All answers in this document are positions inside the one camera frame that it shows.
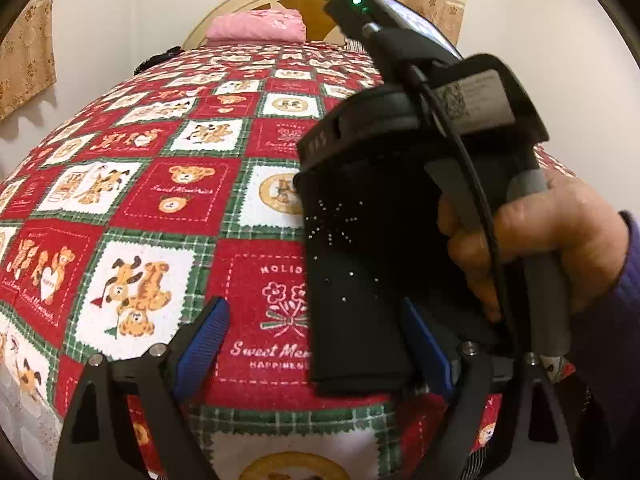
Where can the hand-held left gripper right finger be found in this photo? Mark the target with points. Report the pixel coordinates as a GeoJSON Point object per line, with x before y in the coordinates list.
{"type": "Point", "coordinates": [430, 350]}

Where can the person's right hand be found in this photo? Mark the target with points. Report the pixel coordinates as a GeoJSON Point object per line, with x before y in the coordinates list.
{"type": "Point", "coordinates": [575, 235]}

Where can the black pants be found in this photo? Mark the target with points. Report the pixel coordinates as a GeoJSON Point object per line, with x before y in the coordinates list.
{"type": "Point", "coordinates": [360, 285]}

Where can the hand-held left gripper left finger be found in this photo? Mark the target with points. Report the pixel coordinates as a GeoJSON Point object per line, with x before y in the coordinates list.
{"type": "Point", "coordinates": [200, 345]}

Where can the dark object on bed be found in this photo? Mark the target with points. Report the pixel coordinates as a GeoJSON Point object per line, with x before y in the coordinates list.
{"type": "Point", "coordinates": [157, 60]}

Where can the red bear-print patchwork blanket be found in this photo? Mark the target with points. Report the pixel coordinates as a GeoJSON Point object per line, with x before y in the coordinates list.
{"type": "Point", "coordinates": [150, 185]}

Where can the pink folded cloth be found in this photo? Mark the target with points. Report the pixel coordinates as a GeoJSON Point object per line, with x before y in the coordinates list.
{"type": "Point", "coordinates": [255, 25]}

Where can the person's right forearm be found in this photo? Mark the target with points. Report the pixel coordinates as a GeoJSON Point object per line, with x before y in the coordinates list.
{"type": "Point", "coordinates": [615, 360]}

